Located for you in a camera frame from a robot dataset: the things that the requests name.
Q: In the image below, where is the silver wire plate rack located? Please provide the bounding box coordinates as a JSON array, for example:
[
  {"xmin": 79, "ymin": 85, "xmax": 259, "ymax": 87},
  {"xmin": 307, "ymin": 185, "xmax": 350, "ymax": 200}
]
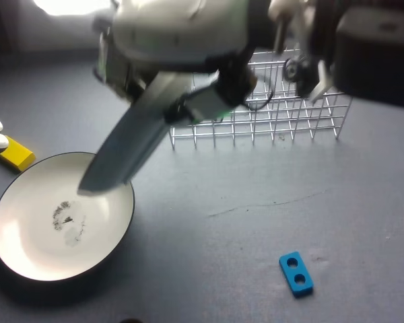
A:
[{"xmin": 168, "ymin": 46, "xmax": 354, "ymax": 149}]

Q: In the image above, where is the yellow block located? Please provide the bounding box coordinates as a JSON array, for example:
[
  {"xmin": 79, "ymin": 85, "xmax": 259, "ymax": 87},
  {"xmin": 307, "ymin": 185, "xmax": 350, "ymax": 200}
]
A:
[{"xmin": 0, "ymin": 135, "xmax": 36, "ymax": 173}]

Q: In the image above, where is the white plate with dark rim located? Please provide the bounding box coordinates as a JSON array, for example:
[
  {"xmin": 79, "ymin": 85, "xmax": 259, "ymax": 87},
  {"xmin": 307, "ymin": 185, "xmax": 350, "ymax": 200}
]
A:
[{"xmin": 0, "ymin": 151, "xmax": 136, "ymax": 287}]

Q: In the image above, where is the blue block with two holes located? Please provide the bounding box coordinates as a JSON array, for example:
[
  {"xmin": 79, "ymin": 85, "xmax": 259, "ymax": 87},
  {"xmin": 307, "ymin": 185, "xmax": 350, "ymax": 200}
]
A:
[{"xmin": 278, "ymin": 250, "xmax": 314, "ymax": 298}]

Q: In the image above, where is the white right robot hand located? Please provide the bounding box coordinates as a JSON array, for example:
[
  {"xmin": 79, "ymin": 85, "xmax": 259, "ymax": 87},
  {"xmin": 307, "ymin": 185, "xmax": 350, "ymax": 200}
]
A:
[{"xmin": 76, "ymin": 0, "xmax": 259, "ymax": 198}]

